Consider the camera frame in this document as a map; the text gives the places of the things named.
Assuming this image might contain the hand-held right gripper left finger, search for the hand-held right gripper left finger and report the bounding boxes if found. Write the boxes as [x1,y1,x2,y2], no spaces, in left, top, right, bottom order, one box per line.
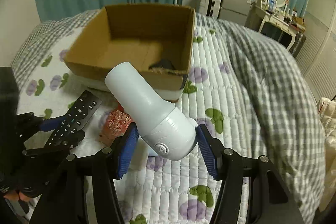
[30,123,139,224]

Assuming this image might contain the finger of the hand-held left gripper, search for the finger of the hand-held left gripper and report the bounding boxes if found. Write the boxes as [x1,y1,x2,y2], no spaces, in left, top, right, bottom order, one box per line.
[16,112,67,138]
[22,130,87,157]

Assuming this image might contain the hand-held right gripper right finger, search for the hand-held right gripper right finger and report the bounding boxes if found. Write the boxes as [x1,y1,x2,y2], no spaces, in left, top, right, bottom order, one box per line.
[195,124,305,224]

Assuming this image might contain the black remote control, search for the black remote control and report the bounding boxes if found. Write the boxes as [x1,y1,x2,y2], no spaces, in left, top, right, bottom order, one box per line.
[49,90,103,148]

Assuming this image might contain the white cylindrical handheld appliance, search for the white cylindrical handheld appliance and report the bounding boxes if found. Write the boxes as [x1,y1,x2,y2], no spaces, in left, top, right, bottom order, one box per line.
[104,62,198,161]

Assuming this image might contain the brown cardboard box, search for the brown cardboard box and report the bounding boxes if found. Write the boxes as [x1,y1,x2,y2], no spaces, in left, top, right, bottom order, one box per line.
[64,4,196,90]

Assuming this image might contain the person's left hand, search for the person's left hand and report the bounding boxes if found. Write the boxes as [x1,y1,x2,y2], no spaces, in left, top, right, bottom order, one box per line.
[3,187,30,201]

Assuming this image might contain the red patterned small object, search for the red patterned small object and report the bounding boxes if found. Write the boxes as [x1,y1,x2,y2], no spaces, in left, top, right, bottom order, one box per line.
[98,108,132,146]

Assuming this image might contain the white floral quilt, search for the white floral quilt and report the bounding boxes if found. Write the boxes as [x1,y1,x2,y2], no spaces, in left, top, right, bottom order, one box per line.
[16,13,250,224]

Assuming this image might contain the grey checked blanket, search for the grey checked blanket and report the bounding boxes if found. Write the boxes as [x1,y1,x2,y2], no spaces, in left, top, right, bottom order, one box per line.
[10,9,327,224]

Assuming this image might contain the dark object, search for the dark object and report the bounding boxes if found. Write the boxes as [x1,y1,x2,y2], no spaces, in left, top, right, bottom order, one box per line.
[150,58,176,70]

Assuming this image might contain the cream knitted cloth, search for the cream knitted cloth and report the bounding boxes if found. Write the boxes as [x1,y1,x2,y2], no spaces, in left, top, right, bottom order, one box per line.
[316,97,336,211]

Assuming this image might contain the dark suitcase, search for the dark suitcase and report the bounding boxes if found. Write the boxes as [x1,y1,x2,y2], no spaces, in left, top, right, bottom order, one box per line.
[287,32,306,59]

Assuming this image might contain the silver mini fridge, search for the silver mini fridge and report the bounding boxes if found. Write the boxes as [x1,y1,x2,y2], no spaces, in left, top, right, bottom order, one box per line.
[219,0,254,24]

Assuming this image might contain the white dressing table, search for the white dressing table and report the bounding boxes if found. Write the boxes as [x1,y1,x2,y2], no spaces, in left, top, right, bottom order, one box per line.
[259,4,306,51]

